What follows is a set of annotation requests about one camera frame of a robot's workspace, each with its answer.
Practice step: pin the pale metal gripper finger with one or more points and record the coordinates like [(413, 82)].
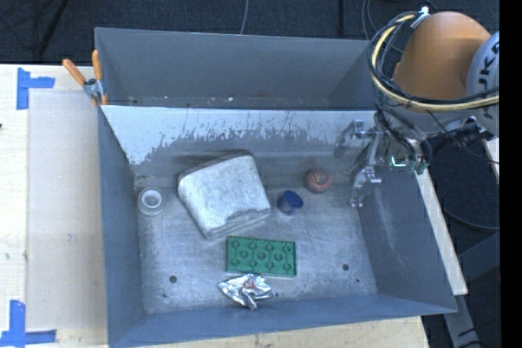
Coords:
[(347, 139), (362, 186)]

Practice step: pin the red-brown ball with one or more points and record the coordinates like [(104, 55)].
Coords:
[(318, 181)]

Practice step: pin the dark green flat block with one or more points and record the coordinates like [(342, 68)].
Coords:
[(261, 256)]

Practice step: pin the crumpled silver foil packet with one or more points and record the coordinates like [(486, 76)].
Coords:
[(244, 290)]

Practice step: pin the grey metal bin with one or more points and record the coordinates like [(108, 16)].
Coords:
[(171, 256)]

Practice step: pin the clear tape roll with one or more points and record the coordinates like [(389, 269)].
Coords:
[(143, 207)]

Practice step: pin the pale wood flat board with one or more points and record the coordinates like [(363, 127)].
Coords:
[(65, 195)]

